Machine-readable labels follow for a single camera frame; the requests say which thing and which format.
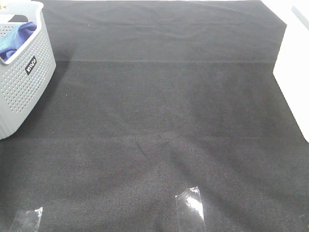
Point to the clear tape strip left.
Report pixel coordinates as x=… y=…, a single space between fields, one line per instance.
x=27 y=221

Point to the white box at right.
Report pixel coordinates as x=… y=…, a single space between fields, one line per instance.
x=291 y=69

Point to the clear tape strip centre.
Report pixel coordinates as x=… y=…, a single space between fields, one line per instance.
x=189 y=210

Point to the grey perforated plastic basket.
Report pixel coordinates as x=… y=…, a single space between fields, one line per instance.
x=26 y=74

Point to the black fabric table mat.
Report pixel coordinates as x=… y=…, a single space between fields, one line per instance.
x=149 y=98

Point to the clear tape strip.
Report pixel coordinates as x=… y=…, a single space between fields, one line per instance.
x=189 y=210
x=27 y=221

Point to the blue microfibre towel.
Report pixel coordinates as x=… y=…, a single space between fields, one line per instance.
x=12 y=41

